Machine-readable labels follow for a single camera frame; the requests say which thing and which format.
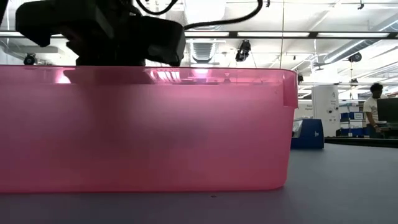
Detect ceiling air vent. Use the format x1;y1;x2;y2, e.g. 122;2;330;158
190;41;216;63

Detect pink translucent plastic bin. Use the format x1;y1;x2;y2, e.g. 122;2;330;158
0;64;299;194

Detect long ceiling light bar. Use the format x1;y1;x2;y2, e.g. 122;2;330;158
0;30;398;39

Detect blue box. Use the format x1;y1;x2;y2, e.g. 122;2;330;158
290;118;325;150

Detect white pillar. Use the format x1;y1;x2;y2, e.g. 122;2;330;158
312;85;341;138

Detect blue storage bins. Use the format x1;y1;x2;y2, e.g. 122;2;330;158
340;111;371;138

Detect person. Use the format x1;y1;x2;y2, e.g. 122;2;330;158
363;82;389;139

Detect black background table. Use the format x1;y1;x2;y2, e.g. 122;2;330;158
324;136;398;149

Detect black computer monitor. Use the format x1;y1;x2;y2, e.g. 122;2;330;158
376;97;398;123

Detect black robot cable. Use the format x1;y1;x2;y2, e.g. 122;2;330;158
183;0;264;30
135;0;180;16

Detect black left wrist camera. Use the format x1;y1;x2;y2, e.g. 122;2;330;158
145;16;187;67

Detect silver ceiling air duct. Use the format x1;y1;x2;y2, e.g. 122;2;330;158
182;0;227;31

